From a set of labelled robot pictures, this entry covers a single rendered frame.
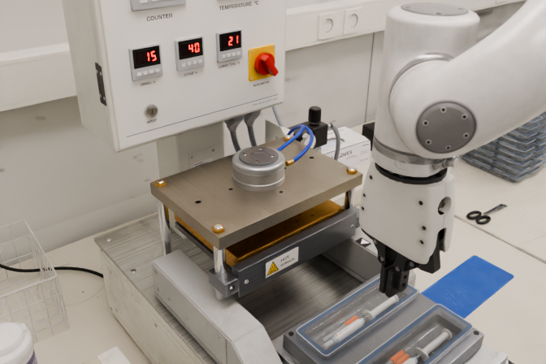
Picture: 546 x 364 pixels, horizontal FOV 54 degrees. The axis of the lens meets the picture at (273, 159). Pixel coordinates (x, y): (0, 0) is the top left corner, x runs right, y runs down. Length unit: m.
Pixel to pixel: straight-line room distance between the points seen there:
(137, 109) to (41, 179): 0.52
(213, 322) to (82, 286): 0.54
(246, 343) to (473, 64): 0.44
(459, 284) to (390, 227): 0.64
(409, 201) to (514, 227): 0.91
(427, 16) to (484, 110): 0.11
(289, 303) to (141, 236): 0.32
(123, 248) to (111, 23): 0.41
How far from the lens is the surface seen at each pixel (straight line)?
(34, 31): 1.18
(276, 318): 0.83
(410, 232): 0.59
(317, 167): 0.84
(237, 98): 0.89
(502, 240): 1.41
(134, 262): 0.95
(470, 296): 1.21
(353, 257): 0.89
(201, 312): 0.74
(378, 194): 0.59
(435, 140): 0.45
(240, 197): 0.76
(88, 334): 1.11
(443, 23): 0.49
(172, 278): 0.79
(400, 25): 0.50
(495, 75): 0.44
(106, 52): 0.76
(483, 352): 0.78
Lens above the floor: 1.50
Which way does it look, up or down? 27 degrees down
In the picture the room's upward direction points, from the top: 1 degrees clockwise
